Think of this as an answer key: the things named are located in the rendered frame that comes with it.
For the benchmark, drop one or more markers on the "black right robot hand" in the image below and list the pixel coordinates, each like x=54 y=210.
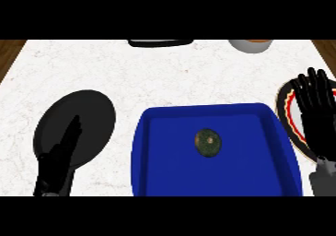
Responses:
x=321 y=123

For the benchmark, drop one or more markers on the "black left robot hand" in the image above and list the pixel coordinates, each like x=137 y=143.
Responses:
x=62 y=159

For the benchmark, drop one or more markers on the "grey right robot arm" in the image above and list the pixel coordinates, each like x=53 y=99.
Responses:
x=327 y=179

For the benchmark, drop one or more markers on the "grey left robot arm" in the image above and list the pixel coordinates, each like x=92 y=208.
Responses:
x=50 y=194

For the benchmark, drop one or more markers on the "white plate with red rim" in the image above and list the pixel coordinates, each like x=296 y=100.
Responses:
x=294 y=120

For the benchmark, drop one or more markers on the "dark grey oval plate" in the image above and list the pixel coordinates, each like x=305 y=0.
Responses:
x=81 y=123

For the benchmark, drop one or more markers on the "dark green squash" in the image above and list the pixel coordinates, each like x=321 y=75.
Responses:
x=209 y=147

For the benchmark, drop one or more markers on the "blue rectangular tray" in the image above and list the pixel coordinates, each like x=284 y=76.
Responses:
x=184 y=172

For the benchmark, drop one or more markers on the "grey cylindrical cup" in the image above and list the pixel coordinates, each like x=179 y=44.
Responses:
x=252 y=46

